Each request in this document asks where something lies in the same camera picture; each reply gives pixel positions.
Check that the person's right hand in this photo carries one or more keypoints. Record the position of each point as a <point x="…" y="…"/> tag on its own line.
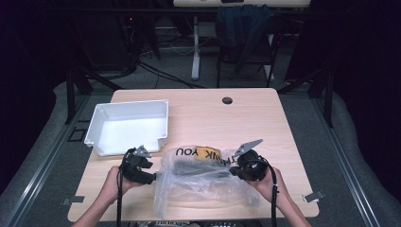
<point x="271" y="187"/>

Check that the white desk leg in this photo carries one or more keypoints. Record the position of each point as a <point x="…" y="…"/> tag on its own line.
<point x="195" y="53"/>

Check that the black metal frame post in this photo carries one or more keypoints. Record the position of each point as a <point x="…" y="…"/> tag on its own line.
<point x="328" y="97"/>
<point x="70" y="97"/>

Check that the clear plastic bag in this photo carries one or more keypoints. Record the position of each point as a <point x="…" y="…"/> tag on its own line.
<point x="195" y="186"/>

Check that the black chair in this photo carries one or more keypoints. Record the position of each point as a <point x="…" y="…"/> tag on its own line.
<point x="272" y="63"/>

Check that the person's left hand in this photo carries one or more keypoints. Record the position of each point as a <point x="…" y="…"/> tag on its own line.
<point x="110" y="187"/>

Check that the aluminium floor rail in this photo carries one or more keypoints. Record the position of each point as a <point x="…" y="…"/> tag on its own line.
<point x="343" y="164"/>
<point x="41" y="170"/>

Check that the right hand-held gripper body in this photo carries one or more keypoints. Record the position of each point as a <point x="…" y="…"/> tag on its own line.
<point x="252" y="167"/>

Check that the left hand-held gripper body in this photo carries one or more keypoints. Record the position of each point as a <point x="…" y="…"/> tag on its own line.
<point x="134" y="165"/>

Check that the dark jacket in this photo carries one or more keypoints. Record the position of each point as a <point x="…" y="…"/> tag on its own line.
<point x="242" y="28"/>

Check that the white plastic bin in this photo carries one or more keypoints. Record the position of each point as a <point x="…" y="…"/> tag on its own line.
<point x="129" y="129"/>

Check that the grey metal table bracket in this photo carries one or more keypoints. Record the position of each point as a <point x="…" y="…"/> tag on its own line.
<point x="313" y="196"/>
<point x="73" y="200"/>

